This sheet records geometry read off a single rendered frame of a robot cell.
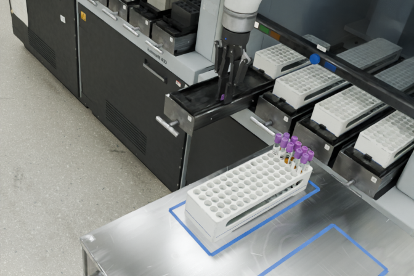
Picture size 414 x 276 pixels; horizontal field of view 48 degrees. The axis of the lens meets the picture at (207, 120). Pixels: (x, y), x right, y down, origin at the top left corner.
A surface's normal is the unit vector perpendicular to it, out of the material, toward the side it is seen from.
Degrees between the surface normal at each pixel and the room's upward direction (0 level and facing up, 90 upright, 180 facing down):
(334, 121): 90
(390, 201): 0
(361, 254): 0
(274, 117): 90
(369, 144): 90
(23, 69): 0
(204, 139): 90
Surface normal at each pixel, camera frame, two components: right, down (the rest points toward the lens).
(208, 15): -0.74, 0.32
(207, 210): 0.13, -0.80
